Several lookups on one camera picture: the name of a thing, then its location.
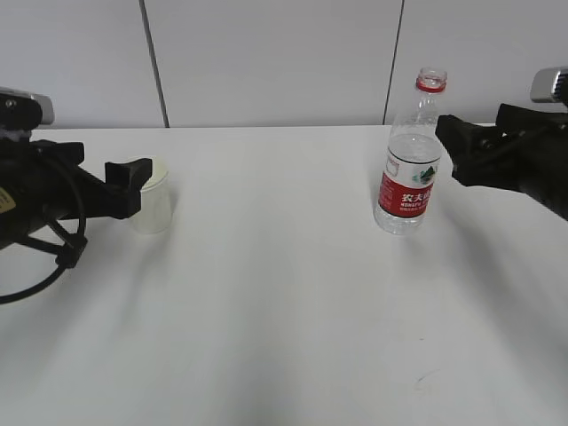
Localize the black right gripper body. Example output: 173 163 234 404
452 104 567 219

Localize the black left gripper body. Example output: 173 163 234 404
1 139 141 249

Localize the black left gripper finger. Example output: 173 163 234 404
105 158 153 192

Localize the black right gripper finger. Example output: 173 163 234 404
435 114 503 171

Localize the white paper cup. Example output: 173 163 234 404
129 156 172 234

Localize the clear water bottle red label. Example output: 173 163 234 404
375 67 447 235

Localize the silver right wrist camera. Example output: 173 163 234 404
530 66 567 106

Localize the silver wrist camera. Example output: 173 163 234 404
0 87 55 130
530 66 567 106

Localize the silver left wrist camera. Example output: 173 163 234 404
0 87 55 130

